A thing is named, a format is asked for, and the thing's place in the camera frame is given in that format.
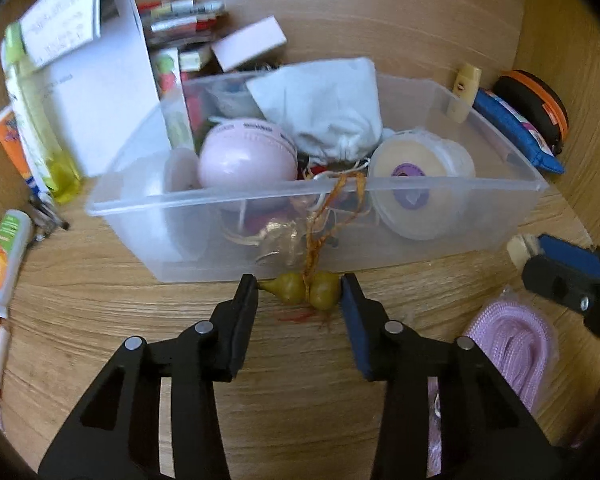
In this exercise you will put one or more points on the red foil packet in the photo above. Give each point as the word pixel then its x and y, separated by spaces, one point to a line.
pixel 194 107

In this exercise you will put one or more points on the fruit print small box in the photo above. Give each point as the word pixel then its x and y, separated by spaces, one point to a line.
pixel 167 72

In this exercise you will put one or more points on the blue patchwork pencil case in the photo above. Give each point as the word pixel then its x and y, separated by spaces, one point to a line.
pixel 510 125

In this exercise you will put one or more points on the pink cardboard box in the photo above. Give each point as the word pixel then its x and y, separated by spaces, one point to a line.
pixel 250 42

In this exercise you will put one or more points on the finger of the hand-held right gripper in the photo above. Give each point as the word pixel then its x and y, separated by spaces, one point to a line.
pixel 572 260
pixel 555 285

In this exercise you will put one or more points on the gold organza bag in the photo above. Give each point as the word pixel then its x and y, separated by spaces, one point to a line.
pixel 282 240

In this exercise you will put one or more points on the grey crumpled bag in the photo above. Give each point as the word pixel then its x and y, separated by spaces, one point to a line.
pixel 230 100

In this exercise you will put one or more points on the clear green yellow packet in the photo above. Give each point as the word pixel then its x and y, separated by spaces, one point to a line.
pixel 35 130

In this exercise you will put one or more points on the yellow small box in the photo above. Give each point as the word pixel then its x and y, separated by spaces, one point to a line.
pixel 195 58

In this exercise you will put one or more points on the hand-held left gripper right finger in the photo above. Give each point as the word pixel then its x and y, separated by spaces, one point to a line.
pixel 355 325

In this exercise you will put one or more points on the pink round case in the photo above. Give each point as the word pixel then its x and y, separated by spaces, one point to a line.
pixel 245 160

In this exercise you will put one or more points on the black orange round case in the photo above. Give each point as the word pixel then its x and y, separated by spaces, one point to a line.
pixel 535 100

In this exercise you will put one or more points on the orange cardboard box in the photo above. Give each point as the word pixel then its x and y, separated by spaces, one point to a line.
pixel 7 132

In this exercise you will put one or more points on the wooden desktop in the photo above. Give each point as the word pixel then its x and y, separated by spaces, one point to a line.
pixel 305 410

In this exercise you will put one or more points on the white cloth pouch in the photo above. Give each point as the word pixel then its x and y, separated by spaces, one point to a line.
pixel 320 100

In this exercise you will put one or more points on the white eraser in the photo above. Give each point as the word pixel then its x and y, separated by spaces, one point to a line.
pixel 520 250

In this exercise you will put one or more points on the clear tub with white roll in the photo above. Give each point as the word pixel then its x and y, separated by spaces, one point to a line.
pixel 415 160

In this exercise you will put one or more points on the black metal clips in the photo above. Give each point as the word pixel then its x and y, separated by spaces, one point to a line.
pixel 45 215

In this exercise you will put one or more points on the clear plastic bin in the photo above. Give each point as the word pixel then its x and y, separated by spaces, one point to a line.
pixel 130 220

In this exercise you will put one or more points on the orange green tube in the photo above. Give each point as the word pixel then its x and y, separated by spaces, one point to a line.
pixel 2 260

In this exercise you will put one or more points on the white paper leaflet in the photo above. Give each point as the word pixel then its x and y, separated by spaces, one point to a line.
pixel 105 100

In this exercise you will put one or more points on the stack of marker pens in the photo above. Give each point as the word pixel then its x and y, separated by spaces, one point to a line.
pixel 180 20

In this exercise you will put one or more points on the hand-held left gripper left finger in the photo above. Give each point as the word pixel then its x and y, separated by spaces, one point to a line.
pixel 242 320

